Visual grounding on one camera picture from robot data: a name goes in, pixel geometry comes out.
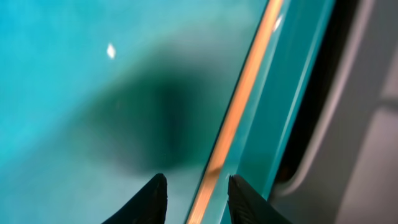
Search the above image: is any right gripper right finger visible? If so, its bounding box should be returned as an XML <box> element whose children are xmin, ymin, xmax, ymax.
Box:
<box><xmin>228</xmin><ymin>174</ymin><xmax>291</xmax><ymax>224</ymax></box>

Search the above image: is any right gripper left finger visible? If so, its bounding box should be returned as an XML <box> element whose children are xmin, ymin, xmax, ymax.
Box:
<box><xmin>103</xmin><ymin>173</ymin><xmax>167</xmax><ymax>224</ymax></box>

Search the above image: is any wooden chopstick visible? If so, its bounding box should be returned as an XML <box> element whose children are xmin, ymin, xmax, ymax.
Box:
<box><xmin>186</xmin><ymin>0</ymin><xmax>283</xmax><ymax>224</ymax></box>

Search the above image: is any grey dishwasher rack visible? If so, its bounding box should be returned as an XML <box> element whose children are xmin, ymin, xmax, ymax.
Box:
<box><xmin>271</xmin><ymin>1</ymin><xmax>397</xmax><ymax>223</ymax></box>

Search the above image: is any teal plastic tray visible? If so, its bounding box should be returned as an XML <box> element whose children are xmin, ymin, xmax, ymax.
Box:
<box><xmin>0</xmin><ymin>0</ymin><xmax>336</xmax><ymax>224</ymax></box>

